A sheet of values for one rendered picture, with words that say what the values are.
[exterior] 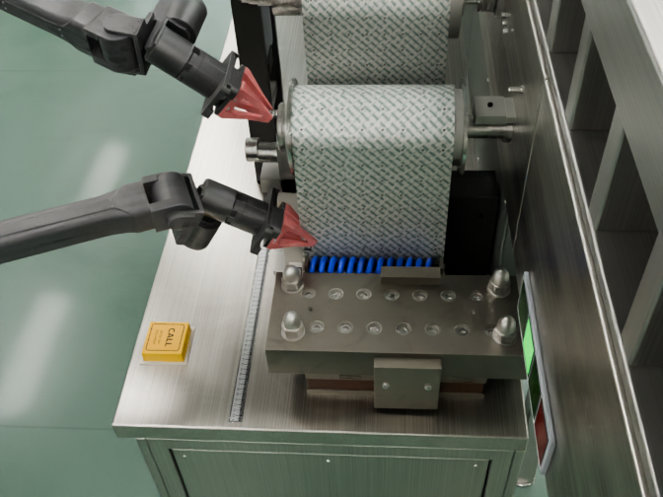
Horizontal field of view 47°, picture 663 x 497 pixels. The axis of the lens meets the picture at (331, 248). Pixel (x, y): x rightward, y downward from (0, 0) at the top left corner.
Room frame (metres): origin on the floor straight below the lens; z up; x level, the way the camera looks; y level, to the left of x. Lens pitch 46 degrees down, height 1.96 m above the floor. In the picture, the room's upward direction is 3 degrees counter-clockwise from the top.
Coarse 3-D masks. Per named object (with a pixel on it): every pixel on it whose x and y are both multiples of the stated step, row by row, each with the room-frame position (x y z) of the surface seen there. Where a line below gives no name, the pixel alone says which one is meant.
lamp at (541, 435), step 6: (540, 408) 0.47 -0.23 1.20; (540, 414) 0.46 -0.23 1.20; (540, 420) 0.46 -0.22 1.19; (540, 426) 0.45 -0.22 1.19; (540, 432) 0.45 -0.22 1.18; (540, 438) 0.44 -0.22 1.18; (546, 438) 0.43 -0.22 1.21; (540, 444) 0.44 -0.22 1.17; (540, 450) 0.43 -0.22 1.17; (540, 456) 0.43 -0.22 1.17; (540, 462) 0.42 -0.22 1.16
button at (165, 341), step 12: (156, 324) 0.85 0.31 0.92; (168, 324) 0.85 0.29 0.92; (180, 324) 0.85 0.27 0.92; (156, 336) 0.83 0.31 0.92; (168, 336) 0.83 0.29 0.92; (180, 336) 0.82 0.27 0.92; (144, 348) 0.80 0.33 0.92; (156, 348) 0.80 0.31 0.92; (168, 348) 0.80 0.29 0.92; (180, 348) 0.80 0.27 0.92; (144, 360) 0.79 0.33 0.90; (156, 360) 0.79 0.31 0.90; (168, 360) 0.79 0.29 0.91; (180, 360) 0.79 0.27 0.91
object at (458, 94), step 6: (456, 90) 0.95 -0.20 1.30; (456, 96) 0.93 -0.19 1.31; (462, 96) 0.93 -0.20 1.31; (456, 102) 0.92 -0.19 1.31; (462, 102) 0.92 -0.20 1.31; (456, 108) 0.91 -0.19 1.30; (462, 108) 0.91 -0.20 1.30; (456, 114) 0.90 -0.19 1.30; (462, 114) 0.90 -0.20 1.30; (456, 120) 0.90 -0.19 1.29; (462, 120) 0.89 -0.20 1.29; (456, 126) 0.89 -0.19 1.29; (462, 126) 0.89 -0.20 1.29; (456, 132) 0.88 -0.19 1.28; (462, 132) 0.88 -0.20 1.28; (456, 138) 0.88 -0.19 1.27; (462, 138) 0.88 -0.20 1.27; (456, 144) 0.88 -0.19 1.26; (462, 144) 0.88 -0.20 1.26; (456, 150) 0.88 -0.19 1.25; (456, 156) 0.88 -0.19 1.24; (288, 162) 0.91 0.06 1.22; (456, 162) 0.88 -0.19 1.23
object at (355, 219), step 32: (320, 192) 0.89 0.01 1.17; (352, 192) 0.89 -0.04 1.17; (384, 192) 0.88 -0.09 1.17; (416, 192) 0.88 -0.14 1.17; (448, 192) 0.87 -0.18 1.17; (320, 224) 0.89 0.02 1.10; (352, 224) 0.89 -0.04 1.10; (384, 224) 0.88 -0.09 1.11; (416, 224) 0.88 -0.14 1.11; (320, 256) 0.89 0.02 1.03; (384, 256) 0.88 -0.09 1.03; (416, 256) 0.88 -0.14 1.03
